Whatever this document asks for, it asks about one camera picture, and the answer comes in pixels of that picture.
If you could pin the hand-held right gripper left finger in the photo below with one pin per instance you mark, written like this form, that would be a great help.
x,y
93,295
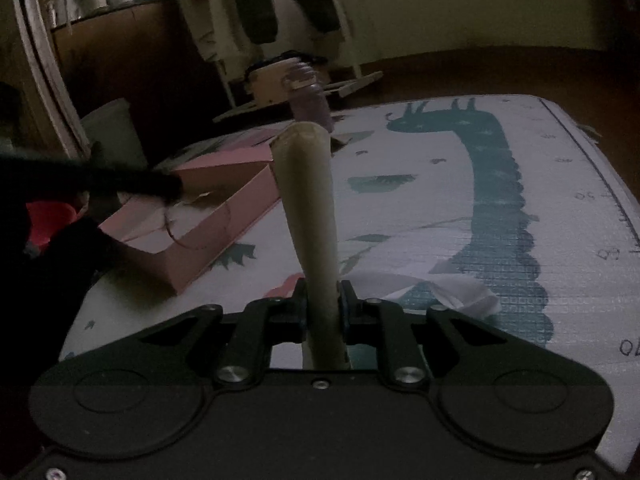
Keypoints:
x,y
301,310

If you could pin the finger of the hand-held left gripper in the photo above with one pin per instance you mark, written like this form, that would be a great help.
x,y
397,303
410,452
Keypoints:
x,y
125,180

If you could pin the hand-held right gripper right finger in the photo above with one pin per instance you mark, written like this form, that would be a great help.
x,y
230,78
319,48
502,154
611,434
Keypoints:
x,y
347,312

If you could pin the red-brown rubber band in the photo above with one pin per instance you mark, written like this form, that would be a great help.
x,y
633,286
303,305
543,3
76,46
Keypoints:
x,y
195,248

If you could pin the cream printed shopping bag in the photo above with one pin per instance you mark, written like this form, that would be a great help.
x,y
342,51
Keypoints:
x,y
307,200

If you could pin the white bucket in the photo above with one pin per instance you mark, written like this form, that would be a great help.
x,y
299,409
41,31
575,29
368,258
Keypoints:
x,y
112,130

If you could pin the red plastic object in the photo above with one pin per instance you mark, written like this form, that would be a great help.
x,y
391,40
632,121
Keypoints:
x,y
50,215

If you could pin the wooden cabinet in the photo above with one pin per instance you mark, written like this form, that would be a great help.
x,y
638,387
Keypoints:
x,y
125,60

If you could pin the pink cardboard box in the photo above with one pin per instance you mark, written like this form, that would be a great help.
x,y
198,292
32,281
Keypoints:
x,y
250,200

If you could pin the hanging white garments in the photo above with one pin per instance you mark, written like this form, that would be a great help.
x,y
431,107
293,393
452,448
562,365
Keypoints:
x,y
210,20

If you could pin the purple water bottle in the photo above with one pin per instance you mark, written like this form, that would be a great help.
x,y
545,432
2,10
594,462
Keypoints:
x,y
312,105

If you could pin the dinosaur print play mat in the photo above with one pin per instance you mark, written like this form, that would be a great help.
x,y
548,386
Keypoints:
x,y
500,170

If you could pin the hanging green trousers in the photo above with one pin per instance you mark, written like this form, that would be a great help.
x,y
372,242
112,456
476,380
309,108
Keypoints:
x,y
255,10

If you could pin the white clothes rack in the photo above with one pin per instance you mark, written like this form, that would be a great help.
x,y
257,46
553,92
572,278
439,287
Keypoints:
x,y
345,20

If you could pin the pale door frame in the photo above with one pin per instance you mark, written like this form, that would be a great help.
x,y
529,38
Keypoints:
x,y
45,85

